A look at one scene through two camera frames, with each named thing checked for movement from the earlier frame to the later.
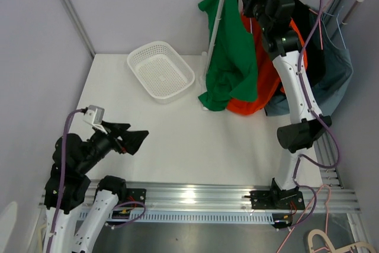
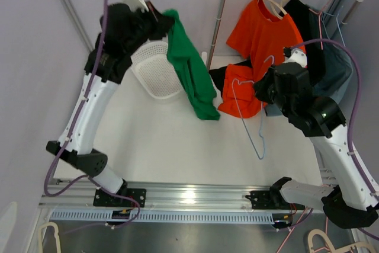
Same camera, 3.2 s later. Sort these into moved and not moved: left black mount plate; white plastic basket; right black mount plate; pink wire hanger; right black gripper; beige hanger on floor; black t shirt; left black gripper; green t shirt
Moved: right black gripper; green t shirt; left black gripper
Not moved: beige hanger on floor; black t shirt; left black mount plate; white plastic basket; right black mount plate; pink wire hanger
